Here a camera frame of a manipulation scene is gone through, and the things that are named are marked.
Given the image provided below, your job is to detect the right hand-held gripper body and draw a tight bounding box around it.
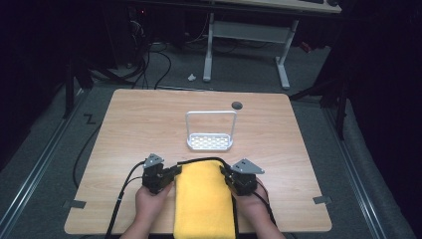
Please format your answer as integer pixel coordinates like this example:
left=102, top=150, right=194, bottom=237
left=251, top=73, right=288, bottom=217
left=227, top=157, right=266, bottom=196

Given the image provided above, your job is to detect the grey tape strip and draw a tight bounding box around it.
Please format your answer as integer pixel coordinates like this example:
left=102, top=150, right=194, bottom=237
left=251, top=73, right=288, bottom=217
left=62, top=199, right=88, bottom=210
left=312, top=195, right=333, bottom=205

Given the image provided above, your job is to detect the black cable beside table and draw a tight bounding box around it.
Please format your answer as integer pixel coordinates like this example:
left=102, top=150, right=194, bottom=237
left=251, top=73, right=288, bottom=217
left=72, top=123, right=103, bottom=189

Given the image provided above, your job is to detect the bundle of black floor cables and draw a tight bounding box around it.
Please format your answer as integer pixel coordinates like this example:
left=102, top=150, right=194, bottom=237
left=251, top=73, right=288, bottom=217
left=128, top=13, right=173, bottom=91

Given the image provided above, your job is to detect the person's right hand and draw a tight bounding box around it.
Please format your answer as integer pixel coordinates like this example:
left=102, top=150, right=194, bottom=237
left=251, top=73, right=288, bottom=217
left=233, top=180, right=271, bottom=228

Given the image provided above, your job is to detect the grey and yellow cloth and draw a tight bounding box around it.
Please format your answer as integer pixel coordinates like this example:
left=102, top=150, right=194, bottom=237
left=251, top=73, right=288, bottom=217
left=172, top=156, right=239, bottom=239

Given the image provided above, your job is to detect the person's left hand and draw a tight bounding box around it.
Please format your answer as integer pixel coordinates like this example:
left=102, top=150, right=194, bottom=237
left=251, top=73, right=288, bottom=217
left=133, top=180, right=174, bottom=230

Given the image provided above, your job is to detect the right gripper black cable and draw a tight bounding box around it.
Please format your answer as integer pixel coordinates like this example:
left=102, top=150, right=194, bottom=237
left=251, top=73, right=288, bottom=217
left=253, top=179, right=279, bottom=227

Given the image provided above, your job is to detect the white rack with handle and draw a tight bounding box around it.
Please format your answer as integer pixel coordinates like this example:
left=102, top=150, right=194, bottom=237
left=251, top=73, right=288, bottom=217
left=184, top=110, right=239, bottom=152

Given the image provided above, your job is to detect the black metal stand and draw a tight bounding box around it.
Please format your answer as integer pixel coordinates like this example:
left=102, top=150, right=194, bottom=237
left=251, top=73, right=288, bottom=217
left=62, top=55, right=95, bottom=120
left=288, top=75, right=350, bottom=140

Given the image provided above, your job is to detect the white-framed desk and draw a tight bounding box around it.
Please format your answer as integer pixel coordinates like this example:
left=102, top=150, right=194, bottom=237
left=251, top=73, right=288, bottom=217
left=132, top=0, right=342, bottom=91

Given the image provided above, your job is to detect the metal floor rail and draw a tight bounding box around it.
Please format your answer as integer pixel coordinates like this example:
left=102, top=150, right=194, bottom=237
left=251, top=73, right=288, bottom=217
left=322, top=106, right=388, bottom=239
left=0, top=89, right=85, bottom=234

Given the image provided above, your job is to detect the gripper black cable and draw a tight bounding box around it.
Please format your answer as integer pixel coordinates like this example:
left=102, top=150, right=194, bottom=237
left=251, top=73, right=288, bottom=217
left=253, top=179, right=279, bottom=227
left=104, top=160, right=147, bottom=239

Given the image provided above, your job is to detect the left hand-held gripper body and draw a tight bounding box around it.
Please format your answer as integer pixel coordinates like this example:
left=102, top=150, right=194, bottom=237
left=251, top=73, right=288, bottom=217
left=141, top=152, right=175, bottom=195

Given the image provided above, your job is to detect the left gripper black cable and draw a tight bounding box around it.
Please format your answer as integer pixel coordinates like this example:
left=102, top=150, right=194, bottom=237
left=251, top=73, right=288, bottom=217
left=104, top=160, right=147, bottom=239

